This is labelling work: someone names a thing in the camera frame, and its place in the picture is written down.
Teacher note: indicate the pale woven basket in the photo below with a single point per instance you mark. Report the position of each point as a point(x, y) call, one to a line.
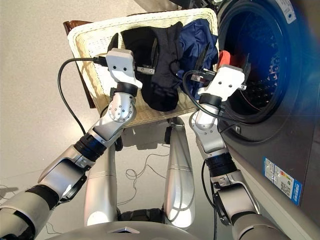
point(90, 45)

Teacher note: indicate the orange-red garment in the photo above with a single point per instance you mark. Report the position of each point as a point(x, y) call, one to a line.
point(230, 60)

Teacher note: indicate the blue energy label sticker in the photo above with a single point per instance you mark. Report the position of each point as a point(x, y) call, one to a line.
point(282, 181)

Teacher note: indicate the black garment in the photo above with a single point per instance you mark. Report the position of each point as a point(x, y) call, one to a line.
point(162, 82)

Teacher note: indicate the silver robot leg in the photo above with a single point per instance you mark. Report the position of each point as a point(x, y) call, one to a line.
point(101, 187)
point(180, 175)

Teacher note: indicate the white warning sticker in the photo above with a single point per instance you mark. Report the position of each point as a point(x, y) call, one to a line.
point(290, 12)

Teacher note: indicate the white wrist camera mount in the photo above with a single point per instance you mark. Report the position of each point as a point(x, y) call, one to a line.
point(122, 65)
point(227, 82)

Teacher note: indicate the silver robot torso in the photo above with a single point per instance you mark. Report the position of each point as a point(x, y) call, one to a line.
point(125, 231)

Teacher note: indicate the navy blue garment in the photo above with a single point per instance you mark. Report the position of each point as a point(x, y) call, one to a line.
point(192, 40)

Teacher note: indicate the grey washing machine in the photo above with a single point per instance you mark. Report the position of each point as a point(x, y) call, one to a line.
point(287, 100)

